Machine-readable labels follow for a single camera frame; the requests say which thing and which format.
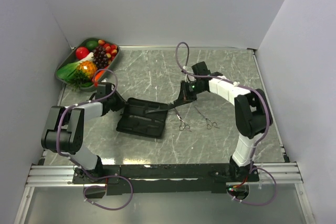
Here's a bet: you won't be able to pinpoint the green bok choy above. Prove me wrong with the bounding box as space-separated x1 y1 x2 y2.
56 52 93 81

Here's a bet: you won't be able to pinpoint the green lime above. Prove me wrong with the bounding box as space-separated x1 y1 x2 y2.
85 40 99 51

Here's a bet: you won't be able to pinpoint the orange carrot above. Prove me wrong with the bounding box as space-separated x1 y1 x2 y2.
91 69 108 83

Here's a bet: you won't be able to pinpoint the dark purple grapes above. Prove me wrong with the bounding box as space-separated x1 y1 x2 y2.
92 46 112 69

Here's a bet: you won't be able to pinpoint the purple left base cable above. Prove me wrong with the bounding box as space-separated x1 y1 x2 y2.
83 174 134 211

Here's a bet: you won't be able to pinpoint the grey fruit tray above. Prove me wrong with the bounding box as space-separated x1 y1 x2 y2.
55 38 120 92

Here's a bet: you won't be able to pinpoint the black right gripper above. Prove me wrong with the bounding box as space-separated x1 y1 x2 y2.
176 80 205 107

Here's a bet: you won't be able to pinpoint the red apple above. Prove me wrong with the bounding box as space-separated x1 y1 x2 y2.
75 47 90 60

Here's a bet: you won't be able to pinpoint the black zipper tool case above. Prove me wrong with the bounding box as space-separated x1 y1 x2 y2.
116 98 167 138

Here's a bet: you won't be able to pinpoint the silver scissors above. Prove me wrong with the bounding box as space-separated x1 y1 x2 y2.
174 108 191 132
194 106 219 130

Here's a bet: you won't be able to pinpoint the red yellow cherries bunch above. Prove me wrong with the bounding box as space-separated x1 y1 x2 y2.
98 39 119 57

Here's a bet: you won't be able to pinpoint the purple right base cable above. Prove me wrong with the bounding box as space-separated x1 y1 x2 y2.
227 167 278 206

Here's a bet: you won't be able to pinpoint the aluminium frame rail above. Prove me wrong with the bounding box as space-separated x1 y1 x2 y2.
25 163 303 187

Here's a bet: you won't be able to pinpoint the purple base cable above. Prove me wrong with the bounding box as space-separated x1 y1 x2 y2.
227 167 278 206
83 174 134 211

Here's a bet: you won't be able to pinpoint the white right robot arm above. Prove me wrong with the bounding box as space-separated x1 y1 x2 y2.
169 61 272 181

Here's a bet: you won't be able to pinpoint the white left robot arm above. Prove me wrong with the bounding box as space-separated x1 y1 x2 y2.
41 82 127 183

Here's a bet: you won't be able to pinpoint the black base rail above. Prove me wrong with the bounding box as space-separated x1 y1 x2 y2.
72 163 259 196

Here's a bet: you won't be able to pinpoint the orange pineapple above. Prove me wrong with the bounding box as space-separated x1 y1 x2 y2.
66 61 98 89

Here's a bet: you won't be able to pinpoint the black handled razor comb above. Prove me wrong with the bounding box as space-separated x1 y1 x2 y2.
145 104 175 114

